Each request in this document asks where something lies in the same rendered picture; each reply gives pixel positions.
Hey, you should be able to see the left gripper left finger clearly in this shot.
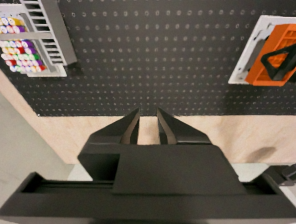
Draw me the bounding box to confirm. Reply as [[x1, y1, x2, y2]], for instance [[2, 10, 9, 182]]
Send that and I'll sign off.
[[84, 107, 140, 144]]

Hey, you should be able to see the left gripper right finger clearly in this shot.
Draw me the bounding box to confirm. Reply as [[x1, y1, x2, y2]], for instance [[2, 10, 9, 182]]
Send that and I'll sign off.
[[157, 107, 214, 145]]

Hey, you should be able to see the orange tube rack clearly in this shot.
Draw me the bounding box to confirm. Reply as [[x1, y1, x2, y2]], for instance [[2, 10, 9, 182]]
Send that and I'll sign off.
[[244, 23, 296, 86]]

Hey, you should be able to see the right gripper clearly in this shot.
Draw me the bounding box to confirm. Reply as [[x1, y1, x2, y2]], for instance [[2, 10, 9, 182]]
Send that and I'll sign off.
[[260, 43, 296, 85]]

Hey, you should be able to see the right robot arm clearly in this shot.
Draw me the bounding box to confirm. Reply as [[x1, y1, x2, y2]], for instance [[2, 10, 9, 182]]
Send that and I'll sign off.
[[289, 173, 296, 182]]

